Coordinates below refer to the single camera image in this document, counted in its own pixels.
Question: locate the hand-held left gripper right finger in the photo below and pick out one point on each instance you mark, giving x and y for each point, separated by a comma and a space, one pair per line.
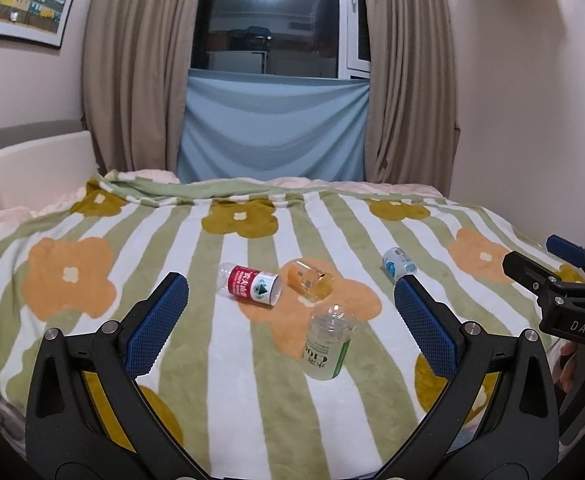
428, 330

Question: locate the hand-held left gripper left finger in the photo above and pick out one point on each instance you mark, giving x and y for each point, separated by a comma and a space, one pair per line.
156, 327

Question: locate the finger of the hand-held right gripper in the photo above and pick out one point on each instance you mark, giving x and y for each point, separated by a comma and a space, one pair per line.
567, 250
527, 271

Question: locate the person's right hand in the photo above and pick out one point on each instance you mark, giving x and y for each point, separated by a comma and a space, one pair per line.
568, 369

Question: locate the blue label small bottle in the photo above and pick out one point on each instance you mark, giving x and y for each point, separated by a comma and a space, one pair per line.
397, 263

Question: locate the red label water bottle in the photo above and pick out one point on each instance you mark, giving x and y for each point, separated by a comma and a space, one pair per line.
250, 286

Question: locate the green label clear bottle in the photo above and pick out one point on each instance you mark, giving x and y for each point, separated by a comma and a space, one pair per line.
326, 344

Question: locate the striped floral blanket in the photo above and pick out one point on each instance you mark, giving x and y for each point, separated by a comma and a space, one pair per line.
252, 240

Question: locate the orange drink bottle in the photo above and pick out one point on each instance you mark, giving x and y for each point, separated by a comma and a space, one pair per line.
306, 280

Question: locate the white pillow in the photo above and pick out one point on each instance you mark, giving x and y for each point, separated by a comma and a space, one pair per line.
42, 167

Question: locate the grey headboard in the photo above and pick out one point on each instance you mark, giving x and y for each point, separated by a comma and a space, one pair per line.
20, 145

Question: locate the light blue cloth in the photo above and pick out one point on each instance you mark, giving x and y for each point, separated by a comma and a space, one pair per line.
272, 127

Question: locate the beige curtain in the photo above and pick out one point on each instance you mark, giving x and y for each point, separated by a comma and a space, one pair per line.
407, 67
140, 67

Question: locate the window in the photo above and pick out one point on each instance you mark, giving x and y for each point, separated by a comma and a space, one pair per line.
277, 17

